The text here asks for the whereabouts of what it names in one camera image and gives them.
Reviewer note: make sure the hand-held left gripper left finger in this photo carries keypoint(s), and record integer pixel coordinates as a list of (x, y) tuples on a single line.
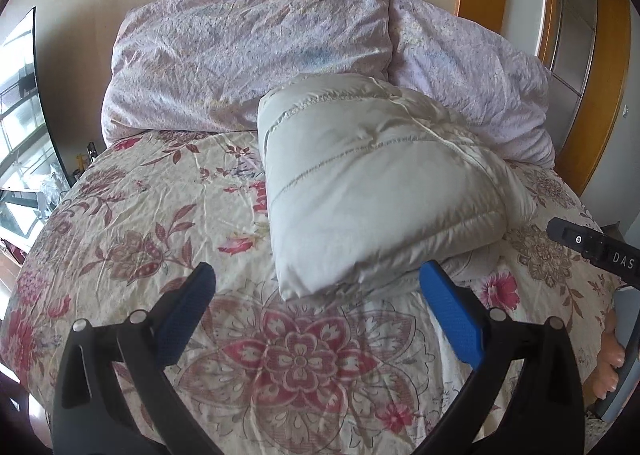
[(187, 315)]

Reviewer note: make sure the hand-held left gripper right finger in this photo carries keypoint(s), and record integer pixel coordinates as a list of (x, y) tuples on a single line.
[(450, 310)]

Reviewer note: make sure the pale pink pillow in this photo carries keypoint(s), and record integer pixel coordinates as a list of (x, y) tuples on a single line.
[(240, 60), (475, 85)]

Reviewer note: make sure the person's right hand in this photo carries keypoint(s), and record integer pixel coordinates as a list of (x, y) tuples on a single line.
[(607, 365)]

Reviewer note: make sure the floral bed sheet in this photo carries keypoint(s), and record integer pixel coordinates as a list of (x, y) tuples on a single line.
[(150, 215)]

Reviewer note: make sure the white puffer jacket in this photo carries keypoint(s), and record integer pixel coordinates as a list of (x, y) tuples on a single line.
[(375, 185)]

